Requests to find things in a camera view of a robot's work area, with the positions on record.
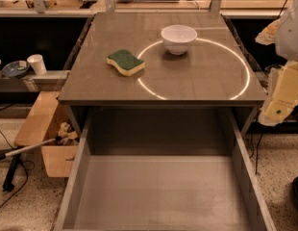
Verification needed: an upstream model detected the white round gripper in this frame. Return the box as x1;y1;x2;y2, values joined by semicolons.
255;0;298;126

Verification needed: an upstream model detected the green and yellow sponge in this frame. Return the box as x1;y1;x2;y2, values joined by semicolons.
107;49;145;77

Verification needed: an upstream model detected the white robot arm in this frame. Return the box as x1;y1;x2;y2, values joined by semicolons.
256;0;298;126

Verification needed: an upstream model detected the grey open top drawer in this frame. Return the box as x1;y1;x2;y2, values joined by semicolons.
54;108;277;231

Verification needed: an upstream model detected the white ceramic bowl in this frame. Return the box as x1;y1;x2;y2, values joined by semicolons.
161;25;197;55

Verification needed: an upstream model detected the grey cabinet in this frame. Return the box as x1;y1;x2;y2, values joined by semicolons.
58;12;268;137

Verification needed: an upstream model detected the crumpled paper in box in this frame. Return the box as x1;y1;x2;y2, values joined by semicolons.
57;122;79;145

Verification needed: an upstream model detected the wooden box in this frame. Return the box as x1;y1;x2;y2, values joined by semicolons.
14;91;78;177

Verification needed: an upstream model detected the white paper cup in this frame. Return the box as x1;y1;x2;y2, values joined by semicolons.
27;54;47;75

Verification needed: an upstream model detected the silver metal rod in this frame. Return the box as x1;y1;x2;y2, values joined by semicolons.
0;137;62;161

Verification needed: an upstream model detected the blue plate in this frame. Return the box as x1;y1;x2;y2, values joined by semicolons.
2;61;30;78

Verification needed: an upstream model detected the black stand leg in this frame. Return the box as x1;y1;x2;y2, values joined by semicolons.
3;154;21;193

